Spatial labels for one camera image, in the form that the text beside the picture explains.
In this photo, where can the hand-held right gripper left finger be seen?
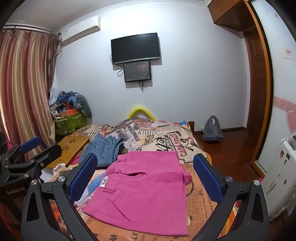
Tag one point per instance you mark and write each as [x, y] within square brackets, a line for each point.
[84, 176]

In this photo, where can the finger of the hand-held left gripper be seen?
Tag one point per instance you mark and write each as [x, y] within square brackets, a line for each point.
[45, 157]
[30, 143]

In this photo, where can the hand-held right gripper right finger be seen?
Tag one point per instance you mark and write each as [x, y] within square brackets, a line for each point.
[207, 178]

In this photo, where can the pink pants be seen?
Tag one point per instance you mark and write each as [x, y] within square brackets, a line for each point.
[143, 192]

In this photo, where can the white crumpled cloth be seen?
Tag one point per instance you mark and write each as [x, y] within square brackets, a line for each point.
[54, 172]

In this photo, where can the dark cloth pile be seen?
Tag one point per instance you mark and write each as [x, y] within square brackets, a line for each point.
[4, 141]

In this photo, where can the wooden stool with paw cutouts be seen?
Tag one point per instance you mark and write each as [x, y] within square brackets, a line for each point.
[69, 144]

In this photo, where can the blue jeans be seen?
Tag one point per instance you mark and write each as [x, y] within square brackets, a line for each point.
[101, 150]

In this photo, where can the green fabric bag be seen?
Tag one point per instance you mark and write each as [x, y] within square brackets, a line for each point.
[69, 124]

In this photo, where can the grey backpack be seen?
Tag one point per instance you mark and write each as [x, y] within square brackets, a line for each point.
[212, 131]

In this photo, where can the orange box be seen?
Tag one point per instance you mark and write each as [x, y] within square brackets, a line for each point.
[69, 113]

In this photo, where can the striped brown curtain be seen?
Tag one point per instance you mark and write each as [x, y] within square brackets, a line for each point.
[23, 88]

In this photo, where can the printed blanket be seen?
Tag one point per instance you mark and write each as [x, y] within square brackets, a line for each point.
[161, 143]

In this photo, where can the pile of clothes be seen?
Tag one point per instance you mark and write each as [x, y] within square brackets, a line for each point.
[69, 98]

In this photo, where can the white appliance with stickers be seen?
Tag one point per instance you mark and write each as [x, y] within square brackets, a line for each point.
[277, 180]

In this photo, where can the yellow foam tube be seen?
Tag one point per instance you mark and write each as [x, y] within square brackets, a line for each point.
[141, 110]

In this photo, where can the wooden door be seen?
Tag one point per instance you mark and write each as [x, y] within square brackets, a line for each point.
[255, 81]

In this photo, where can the white wardrobe sliding door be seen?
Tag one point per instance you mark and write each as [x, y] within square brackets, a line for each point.
[279, 92]

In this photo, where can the curtain rod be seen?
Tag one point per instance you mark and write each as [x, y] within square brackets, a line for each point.
[27, 27]

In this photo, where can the small black monitor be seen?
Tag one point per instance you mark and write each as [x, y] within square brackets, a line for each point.
[137, 71]

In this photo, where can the white air conditioner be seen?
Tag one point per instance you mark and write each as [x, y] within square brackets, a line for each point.
[79, 30]

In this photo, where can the wooden overhead cabinet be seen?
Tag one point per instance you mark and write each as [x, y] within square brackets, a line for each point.
[227, 12]

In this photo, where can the black wall television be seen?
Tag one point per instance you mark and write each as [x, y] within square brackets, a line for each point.
[136, 48]

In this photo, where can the white wall label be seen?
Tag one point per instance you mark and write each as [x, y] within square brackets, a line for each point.
[287, 53]

